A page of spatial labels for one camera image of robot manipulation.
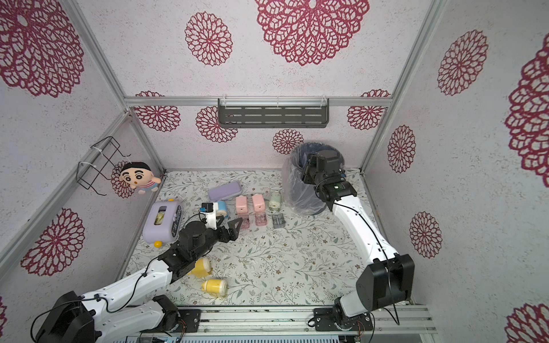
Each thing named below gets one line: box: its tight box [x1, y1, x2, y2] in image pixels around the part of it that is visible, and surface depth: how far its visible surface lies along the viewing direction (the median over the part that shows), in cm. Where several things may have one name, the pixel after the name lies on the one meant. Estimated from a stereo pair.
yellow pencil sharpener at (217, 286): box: [200, 279, 228, 296], surface depth 76 cm
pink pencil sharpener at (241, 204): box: [235, 195, 249, 214], surface depth 100 cm
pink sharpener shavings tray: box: [254, 211, 268, 227], surface depth 102 cm
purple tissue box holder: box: [142, 200, 183, 244], surface depth 92 cm
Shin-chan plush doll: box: [119, 161, 162, 194], surface depth 94 cm
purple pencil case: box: [207, 180, 243, 202], surface depth 110 cm
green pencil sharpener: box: [268, 191, 281, 212], surface depth 100 cm
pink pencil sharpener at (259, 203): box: [251, 193, 266, 213], surface depth 102 cm
